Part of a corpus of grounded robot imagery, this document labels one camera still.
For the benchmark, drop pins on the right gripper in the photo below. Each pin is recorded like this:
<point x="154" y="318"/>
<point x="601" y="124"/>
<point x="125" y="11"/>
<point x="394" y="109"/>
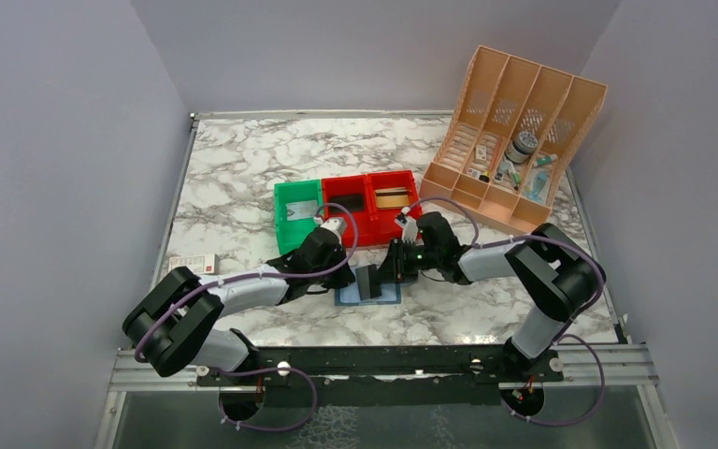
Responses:
<point x="392" y="268"/>

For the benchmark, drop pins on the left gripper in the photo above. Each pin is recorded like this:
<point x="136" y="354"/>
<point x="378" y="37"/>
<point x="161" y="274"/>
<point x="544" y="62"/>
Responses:
<point x="344" y="276"/>

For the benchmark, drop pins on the blue leather card holder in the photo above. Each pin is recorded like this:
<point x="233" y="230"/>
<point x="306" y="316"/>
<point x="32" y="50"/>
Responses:
<point x="391" y="291"/>

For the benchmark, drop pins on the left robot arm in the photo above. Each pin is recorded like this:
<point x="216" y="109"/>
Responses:
<point x="173" y="325"/>

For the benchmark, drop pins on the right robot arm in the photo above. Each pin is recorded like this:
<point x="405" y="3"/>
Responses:
<point x="562" y="279"/>

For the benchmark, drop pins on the silver card in bin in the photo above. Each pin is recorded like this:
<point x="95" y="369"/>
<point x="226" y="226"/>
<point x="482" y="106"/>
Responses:
<point x="301" y="210"/>

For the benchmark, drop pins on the black card in bin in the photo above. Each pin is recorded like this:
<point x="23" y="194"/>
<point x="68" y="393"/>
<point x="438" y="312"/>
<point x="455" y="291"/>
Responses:
<point x="351" y="202"/>

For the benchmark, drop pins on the green plastic bin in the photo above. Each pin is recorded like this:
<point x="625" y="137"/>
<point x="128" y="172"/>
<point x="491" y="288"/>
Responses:
<point x="290" y="235"/>

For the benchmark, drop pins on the right red plastic bin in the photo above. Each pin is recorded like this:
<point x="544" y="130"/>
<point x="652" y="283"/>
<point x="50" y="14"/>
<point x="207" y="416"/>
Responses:
<point x="382" y="226"/>

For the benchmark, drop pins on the small white red box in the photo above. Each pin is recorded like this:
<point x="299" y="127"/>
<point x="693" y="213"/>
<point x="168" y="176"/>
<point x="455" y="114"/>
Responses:
<point x="198" y="264"/>

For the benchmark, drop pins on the small items in organizer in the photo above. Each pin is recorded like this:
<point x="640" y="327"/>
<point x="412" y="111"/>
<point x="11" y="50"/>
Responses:
<point x="492" y="165"/>

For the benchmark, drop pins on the light blue packet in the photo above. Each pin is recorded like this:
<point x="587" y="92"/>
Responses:
<point x="537" y="186"/>

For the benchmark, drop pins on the round grey jar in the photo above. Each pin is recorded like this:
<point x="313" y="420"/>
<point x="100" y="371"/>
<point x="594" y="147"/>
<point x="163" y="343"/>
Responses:
<point x="521" y="147"/>

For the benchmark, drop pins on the peach desk organizer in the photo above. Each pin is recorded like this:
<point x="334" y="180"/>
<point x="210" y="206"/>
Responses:
<point x="501" y="95"/>

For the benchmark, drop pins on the green tipped tube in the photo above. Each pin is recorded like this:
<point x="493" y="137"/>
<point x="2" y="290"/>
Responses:
<point x="545" y="160"/>

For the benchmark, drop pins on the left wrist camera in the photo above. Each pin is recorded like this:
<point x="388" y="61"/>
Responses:
<point x="336" y="225"/>

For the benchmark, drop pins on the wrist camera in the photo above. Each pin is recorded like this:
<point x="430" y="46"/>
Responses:
<point x="336" y="225"/>
<point x="408" y="225"/>

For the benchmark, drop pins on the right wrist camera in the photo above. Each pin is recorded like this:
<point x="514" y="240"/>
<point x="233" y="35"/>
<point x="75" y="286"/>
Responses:
<point x="408" y="225"/>

